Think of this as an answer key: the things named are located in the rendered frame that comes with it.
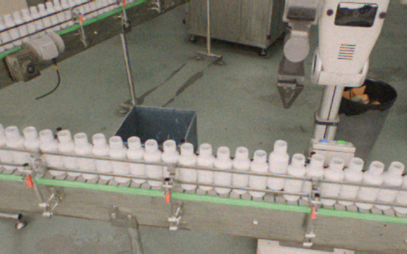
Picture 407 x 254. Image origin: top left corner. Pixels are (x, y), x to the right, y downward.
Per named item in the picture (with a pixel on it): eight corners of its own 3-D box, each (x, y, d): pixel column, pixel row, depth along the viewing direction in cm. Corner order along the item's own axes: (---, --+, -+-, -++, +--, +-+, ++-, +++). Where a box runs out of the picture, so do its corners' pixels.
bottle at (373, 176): (368, 213, 113) (384, 174, 103) (350, 204, 116) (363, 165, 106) (375, 202, 117) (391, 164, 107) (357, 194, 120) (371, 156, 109)
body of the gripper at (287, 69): (277, 81, 90) (281, 52, 86) (278, 67, 98) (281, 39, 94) (303, 83, 90) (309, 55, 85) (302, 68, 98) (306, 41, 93)
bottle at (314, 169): (317, 204, 116) (326, 165, 105) (298, 200, 117) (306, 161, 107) (318, 192, 120) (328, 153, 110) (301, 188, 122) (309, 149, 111)
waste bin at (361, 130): (318, 173, 283) (335, 101, 243) (314, 141, 318) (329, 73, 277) (376, 178, 279) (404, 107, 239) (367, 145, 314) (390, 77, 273)
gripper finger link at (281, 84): (273, 111, 95) (277, 77, 89) (274, 99, 101) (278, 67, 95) (299, 113, 94) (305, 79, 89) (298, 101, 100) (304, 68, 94)
